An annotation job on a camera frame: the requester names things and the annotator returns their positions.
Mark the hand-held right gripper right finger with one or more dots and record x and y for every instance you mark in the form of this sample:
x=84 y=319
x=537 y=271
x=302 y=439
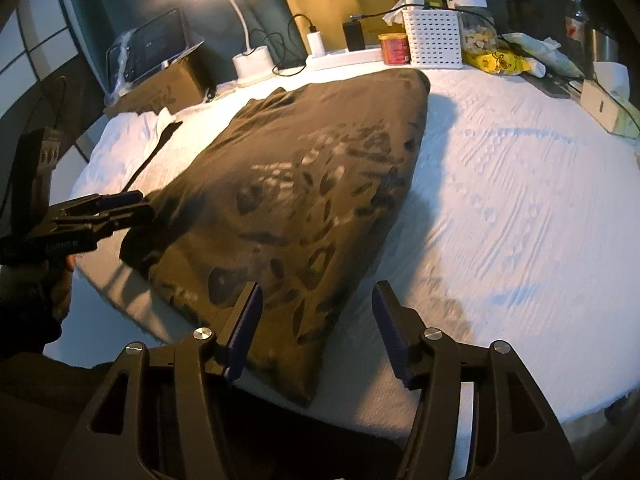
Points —
x=392 y=332

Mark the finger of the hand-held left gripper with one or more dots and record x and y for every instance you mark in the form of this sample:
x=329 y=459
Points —
x=120 y=199
x=127 y=220

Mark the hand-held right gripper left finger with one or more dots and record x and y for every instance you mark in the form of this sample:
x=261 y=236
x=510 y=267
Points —
x=246 y=330

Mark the dark brown t-shirt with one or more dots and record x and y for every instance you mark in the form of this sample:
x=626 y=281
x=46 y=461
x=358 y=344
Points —
x=300 y=200

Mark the person's left hand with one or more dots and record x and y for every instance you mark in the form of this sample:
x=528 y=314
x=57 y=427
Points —
x=62 y=287

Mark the brown cardboard box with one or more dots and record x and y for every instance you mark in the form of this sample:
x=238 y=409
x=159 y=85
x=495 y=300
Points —
x=160 y=92

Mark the tablet in plastic wrap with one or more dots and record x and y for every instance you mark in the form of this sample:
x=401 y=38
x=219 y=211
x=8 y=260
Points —
x=155 y=45

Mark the person's dark clothing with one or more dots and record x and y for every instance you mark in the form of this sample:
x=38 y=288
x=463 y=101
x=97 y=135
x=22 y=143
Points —
x=50 y=410

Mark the white charger plug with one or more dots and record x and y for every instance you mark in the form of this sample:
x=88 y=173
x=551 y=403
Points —
x=315 y=44

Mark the white power strip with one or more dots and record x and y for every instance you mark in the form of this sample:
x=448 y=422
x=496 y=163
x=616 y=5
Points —
x=345 y=57

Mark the red tin can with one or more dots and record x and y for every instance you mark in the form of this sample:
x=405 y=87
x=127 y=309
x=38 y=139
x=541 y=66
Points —
x=395 y=50

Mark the black charger plug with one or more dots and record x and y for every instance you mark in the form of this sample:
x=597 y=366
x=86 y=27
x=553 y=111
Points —
x=353 y=36

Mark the yellow snack packet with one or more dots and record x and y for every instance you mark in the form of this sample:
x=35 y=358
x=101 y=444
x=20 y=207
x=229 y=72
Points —
x=495 y=62

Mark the white perforated plastic basket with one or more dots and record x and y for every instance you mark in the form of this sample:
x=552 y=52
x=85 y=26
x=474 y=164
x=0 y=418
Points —
x=432 y=40

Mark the dark flat notebook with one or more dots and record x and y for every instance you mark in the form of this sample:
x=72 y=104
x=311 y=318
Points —
x=557 y=87

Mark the glass jar with white lid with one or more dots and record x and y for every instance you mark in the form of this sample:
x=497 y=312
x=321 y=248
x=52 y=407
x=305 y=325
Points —
x=477 y=30

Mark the pale green tissue packet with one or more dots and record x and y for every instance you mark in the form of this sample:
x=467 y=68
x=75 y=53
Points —
x=540 y=52

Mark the wooden tissue box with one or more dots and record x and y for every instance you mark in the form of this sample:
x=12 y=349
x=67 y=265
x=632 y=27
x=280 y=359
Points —
x=612 y=95

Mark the stainless steel tumbler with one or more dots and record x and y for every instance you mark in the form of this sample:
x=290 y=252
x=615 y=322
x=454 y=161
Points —
x=602 y=50

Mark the clear plastic water bottle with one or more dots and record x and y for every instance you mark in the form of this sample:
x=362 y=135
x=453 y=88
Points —
x=575 y=20

